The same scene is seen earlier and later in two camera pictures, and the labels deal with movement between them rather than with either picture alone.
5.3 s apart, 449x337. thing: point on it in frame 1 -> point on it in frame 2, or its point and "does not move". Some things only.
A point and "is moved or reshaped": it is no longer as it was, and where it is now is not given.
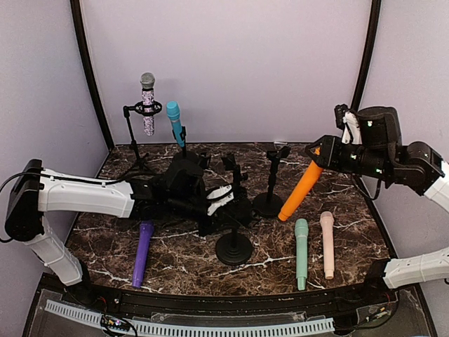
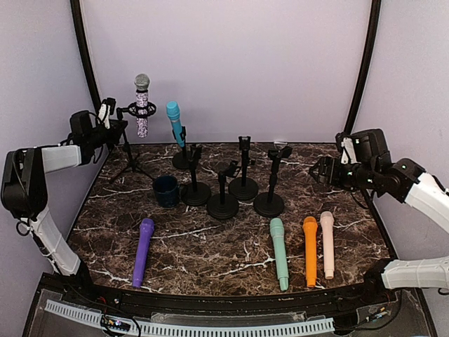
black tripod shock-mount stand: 145,109 -> 132,109
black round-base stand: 233,248 is moved or reshaped
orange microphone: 299,196 -> 311,236
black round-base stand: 269,204 does not move
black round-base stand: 230,163 -> 244,189
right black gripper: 329,153 -> 334,178
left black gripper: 217,222 -> 116,124
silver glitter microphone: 147,82 is moved or reshaped
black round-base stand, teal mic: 185,156 does not move
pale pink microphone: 327,220 does not move
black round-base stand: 204,160 is moved or reshaped
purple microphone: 146,230 does not move
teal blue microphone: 174,114 does not move
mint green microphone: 302,227 -> 277,227
